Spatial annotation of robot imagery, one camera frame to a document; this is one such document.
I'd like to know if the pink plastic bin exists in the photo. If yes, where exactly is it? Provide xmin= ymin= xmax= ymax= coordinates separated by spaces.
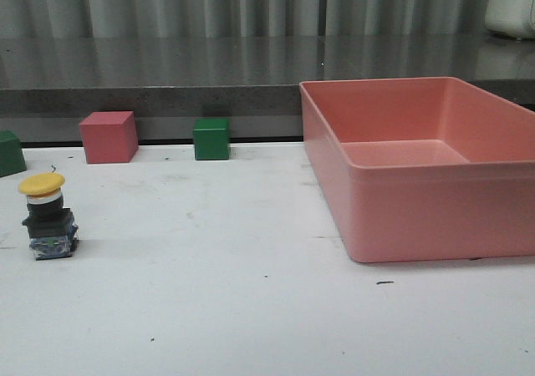
xmin=300 ymin=77 xmax=534 ymax=262

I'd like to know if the pink cube block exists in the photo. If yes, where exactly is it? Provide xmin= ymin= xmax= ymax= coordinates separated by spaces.
xmin=79 ymin=111 xmax=139 ymax=164

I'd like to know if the green block at left edge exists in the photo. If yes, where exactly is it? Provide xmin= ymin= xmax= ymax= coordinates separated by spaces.
xmin=0 ymin=130 xmax=27 ymax=177

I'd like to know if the dark grey counter shelf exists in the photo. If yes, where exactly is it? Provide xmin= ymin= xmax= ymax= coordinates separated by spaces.
xmin=1 ymin=33 xmax=534 ymax=145

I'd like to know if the grey pleated curtain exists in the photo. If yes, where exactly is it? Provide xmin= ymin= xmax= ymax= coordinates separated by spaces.
xmin=1 ymin=0 xmax=487 ymax=38

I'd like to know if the yellow mushroom push button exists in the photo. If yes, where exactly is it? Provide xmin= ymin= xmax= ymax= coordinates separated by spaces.
xmin=18 ymin=172 xmax=79 ymax=261

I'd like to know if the green cube block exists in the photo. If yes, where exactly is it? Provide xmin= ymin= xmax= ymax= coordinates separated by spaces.
xmin=193 ymin=118 xmax=230 ymax=160

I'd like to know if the white appliance in background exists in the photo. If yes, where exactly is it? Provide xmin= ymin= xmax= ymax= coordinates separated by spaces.
xmin=485 ymin=0 xmax=534 ymax=39

